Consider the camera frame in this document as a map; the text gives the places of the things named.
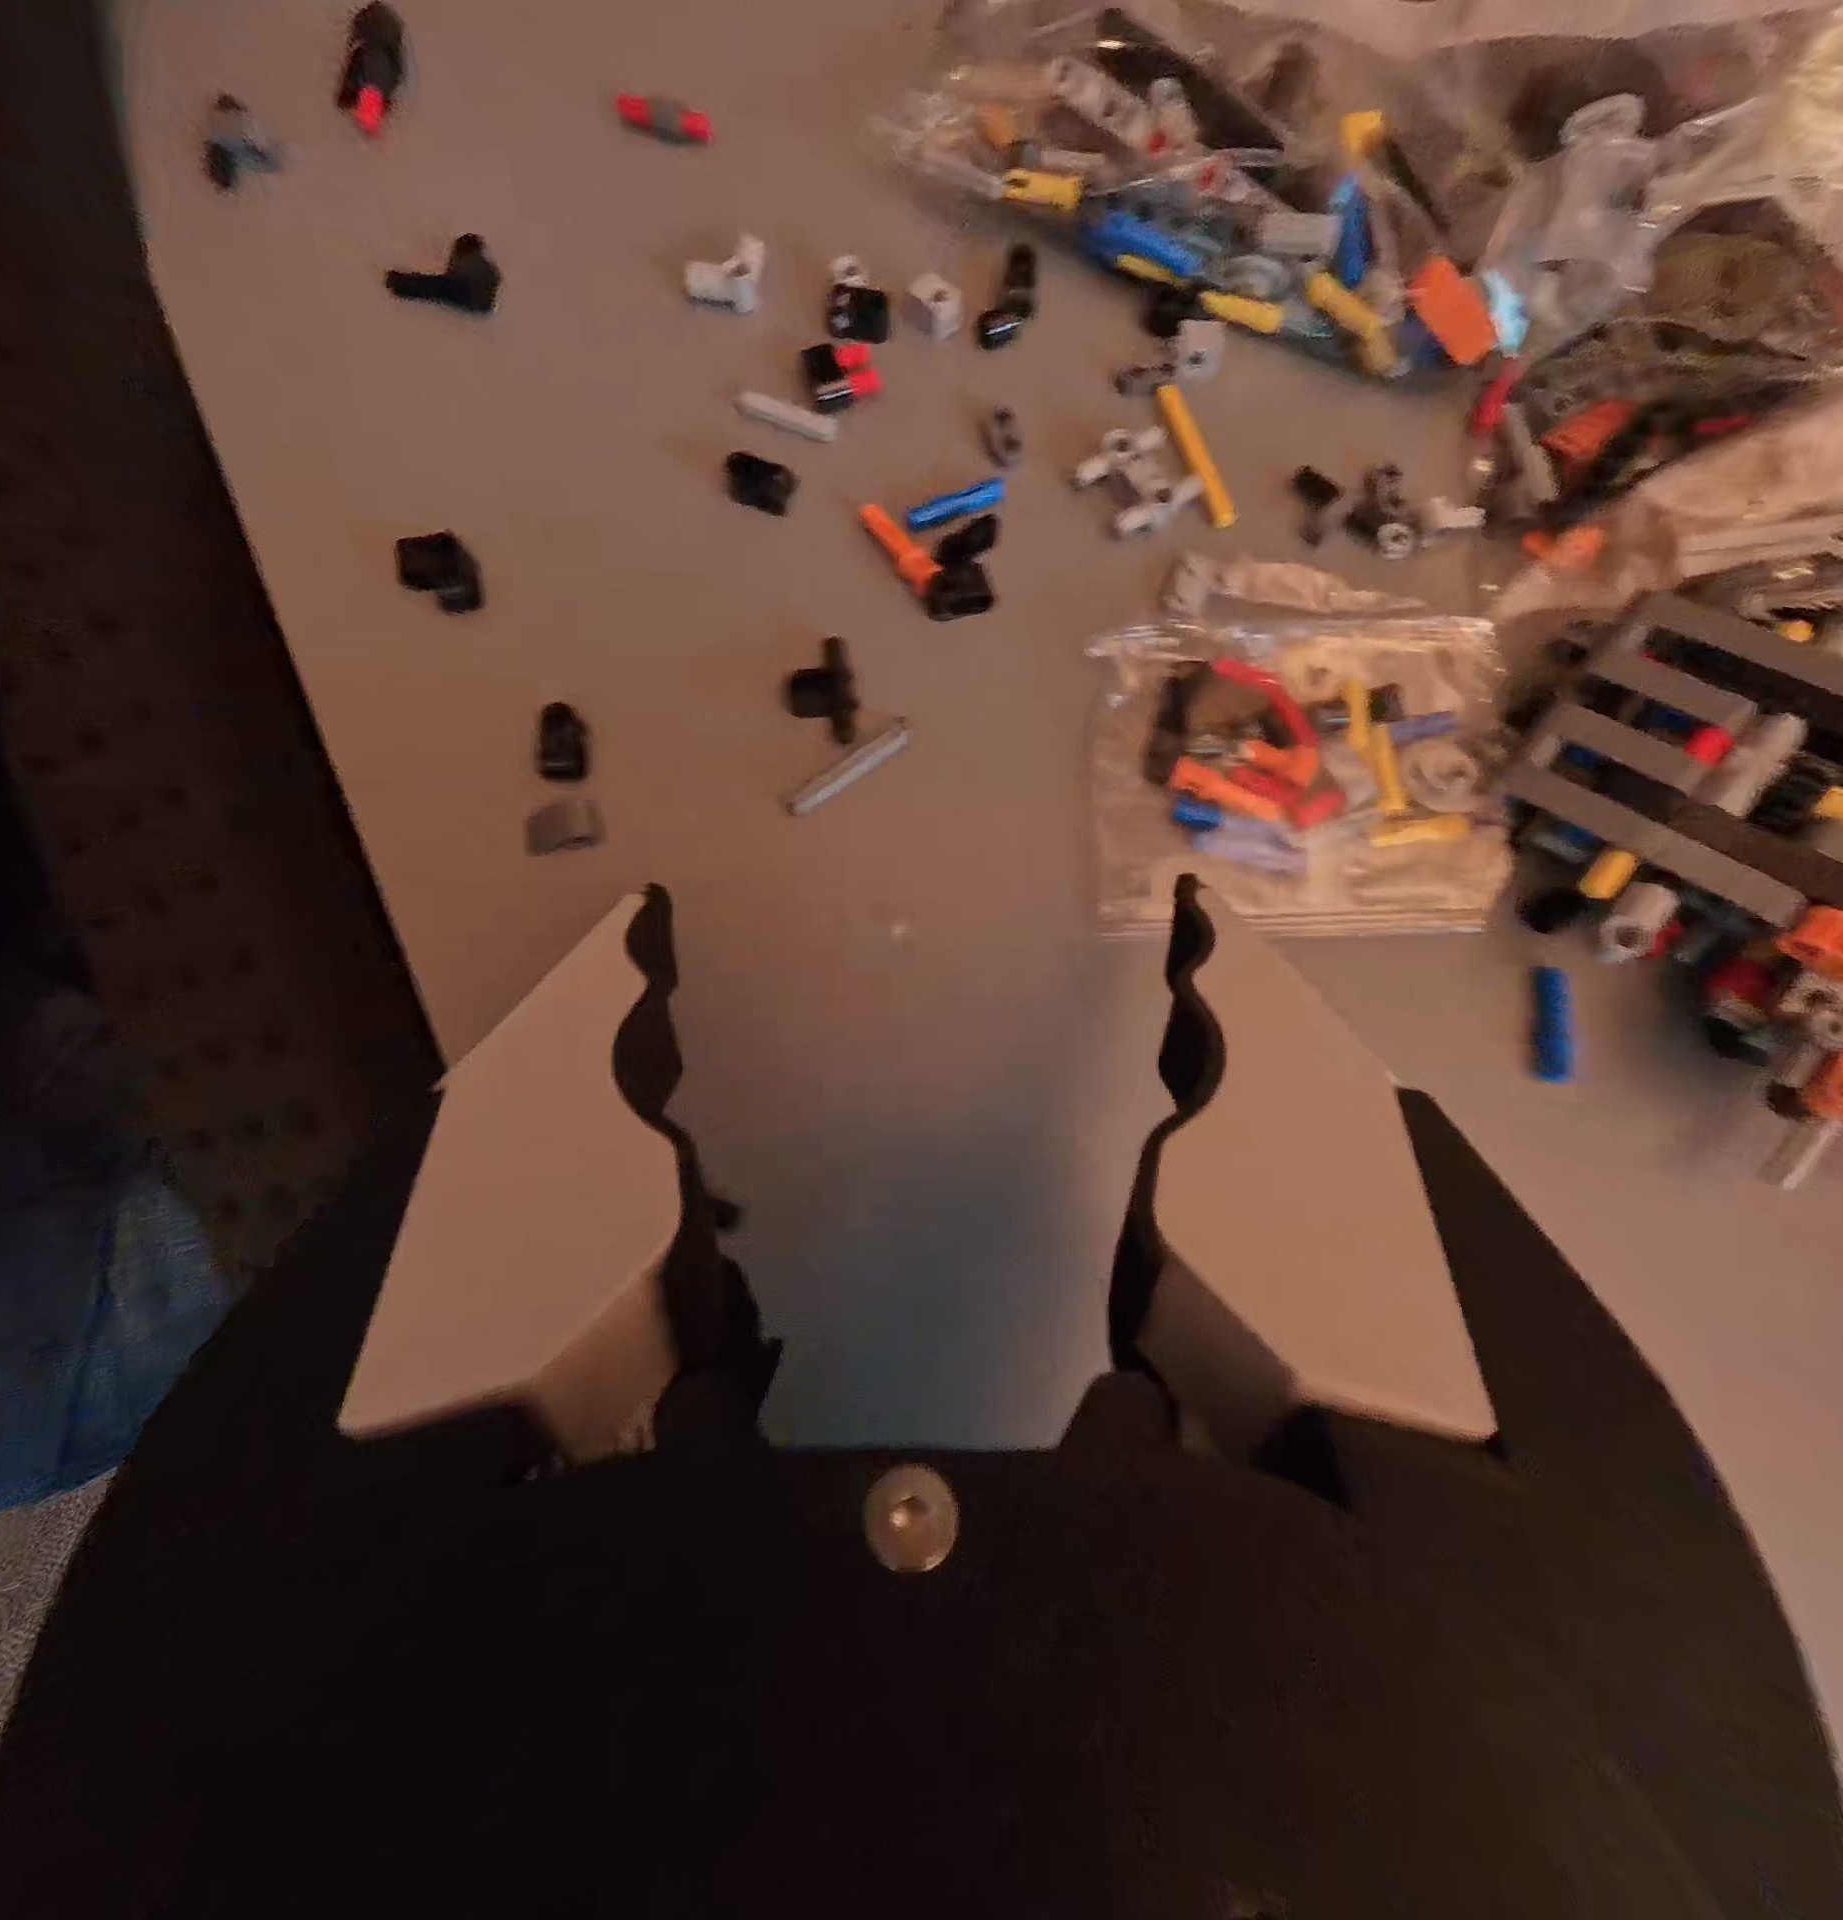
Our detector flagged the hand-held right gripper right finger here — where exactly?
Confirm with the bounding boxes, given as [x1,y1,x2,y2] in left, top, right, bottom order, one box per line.
[1105,875,1499,1470]

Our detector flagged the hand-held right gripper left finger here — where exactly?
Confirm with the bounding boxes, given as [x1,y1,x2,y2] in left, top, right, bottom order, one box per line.
[337,883,782,1470]

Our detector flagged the clear bag of pieces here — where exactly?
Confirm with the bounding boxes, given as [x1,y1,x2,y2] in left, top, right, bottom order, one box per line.
[872,7,1541,380]

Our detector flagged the grey lego chassis assembly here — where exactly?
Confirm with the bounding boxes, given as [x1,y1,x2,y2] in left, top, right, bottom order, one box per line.
[1499,591,1843,1189]

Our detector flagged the orange lego pin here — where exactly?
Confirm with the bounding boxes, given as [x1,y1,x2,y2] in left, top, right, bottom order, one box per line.
[855,502,938,596]

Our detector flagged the yellow lego axle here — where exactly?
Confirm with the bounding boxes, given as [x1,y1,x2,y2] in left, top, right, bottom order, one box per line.
[1154,383,1239,532]

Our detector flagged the small dark grey lego piece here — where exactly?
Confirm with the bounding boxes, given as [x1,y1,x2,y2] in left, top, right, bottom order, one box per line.
[201,94,288,193]

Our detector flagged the small clear bag coloured pins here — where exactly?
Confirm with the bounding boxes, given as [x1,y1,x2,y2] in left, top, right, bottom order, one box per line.
[1085,561,1517,940]

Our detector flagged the person's blue jeans leg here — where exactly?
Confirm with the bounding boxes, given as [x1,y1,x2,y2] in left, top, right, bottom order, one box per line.
[0,1161,251,1535]

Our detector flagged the dark grey connector with axle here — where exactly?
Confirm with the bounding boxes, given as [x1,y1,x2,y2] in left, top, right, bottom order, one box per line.
[1341,463,1418,561]

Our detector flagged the dark perforated panel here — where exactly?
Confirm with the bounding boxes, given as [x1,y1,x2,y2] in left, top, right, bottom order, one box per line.
[0,0,446,1292]

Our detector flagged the light grey double pin connector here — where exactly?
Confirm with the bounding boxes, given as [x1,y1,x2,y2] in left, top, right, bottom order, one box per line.
[1069,427,1208,540]

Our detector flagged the black L connector with axle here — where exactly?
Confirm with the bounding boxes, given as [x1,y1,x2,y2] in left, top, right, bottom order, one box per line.
[383,234,504,318]

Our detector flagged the black piece with red pin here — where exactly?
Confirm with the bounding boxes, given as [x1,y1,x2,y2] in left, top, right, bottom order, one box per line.
[337,0,412,137]

